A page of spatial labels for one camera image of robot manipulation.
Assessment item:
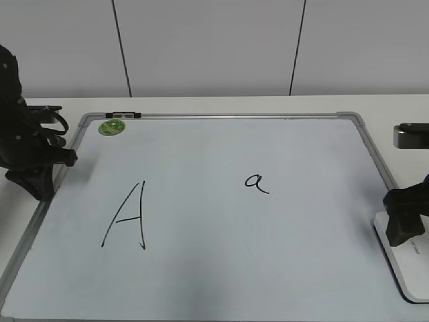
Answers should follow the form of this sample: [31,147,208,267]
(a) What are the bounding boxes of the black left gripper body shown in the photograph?
[0,97,78,182]

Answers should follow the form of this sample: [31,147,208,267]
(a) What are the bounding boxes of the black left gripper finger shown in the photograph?
[5,167,54,201]

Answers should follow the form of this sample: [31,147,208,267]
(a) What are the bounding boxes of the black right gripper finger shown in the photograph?
[385,212,426,247]

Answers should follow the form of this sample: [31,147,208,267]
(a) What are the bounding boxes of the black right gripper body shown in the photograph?
[383,176,428,216]

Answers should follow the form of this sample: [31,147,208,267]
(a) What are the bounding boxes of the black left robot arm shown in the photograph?
[1,46,77,201]

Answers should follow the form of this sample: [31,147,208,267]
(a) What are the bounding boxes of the black and silver arm base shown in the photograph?
[393,123,428,150]

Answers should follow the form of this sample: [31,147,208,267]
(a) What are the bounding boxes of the white tablet device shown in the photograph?
[373,211,428,303]

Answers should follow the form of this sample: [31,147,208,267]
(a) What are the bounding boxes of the green round magnet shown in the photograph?
[98,119,126,136]

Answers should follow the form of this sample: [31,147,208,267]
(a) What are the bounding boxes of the black and silver marker pen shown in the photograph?
[105,112,142,119]

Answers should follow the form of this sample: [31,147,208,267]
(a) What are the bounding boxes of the black cable loops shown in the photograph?
[25,105,70,148]

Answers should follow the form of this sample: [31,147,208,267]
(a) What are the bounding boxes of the white whiteboard with aluminium frame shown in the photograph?
[1,113,428,321]

